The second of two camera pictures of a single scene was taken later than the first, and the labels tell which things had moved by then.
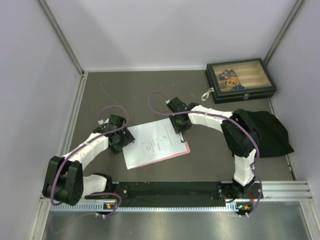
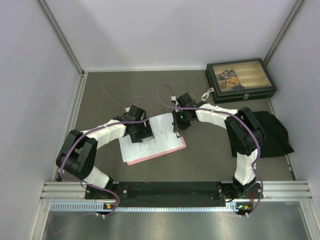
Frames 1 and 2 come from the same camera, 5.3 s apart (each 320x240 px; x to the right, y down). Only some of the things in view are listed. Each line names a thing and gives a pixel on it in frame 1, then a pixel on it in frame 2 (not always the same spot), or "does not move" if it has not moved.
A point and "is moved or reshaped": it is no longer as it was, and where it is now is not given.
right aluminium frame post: [284, 29] does not move
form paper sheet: [154, 142] is moved or reshaped
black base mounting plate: [179, 194] does not move
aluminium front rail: [270, 191] does not move
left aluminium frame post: [45, 6] does not move
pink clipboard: [187, 148] to [177, 131]
